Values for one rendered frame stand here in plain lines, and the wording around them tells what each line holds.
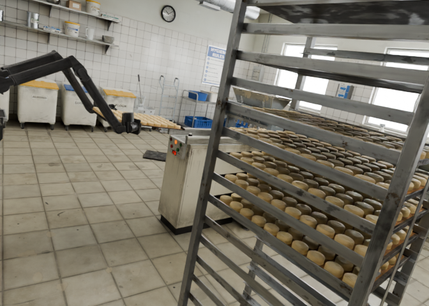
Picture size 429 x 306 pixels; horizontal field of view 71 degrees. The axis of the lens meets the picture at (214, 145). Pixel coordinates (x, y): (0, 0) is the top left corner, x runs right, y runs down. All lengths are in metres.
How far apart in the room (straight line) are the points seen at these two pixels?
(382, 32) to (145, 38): 5.89
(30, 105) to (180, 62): 3.10
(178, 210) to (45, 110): 3.50
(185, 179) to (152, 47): 4.43
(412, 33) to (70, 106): 5.21
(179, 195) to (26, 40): 4.28
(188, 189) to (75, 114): 3.46
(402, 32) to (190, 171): 1.96
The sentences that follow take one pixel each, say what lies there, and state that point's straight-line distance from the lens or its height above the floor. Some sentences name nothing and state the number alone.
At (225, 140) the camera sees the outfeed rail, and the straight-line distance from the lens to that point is 2.62.
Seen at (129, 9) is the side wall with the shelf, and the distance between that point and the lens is 6.42.
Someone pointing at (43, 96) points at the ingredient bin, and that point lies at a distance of 5.50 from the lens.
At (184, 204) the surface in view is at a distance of 2.60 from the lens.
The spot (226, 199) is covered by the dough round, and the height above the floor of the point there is 0.97.
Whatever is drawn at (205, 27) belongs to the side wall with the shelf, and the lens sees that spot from 7.14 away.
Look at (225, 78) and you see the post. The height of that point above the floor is 1.41.
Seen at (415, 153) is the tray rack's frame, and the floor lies 1.35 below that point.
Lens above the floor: 1.43
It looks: 13 degrees down
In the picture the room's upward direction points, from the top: 11 degrees clockwise
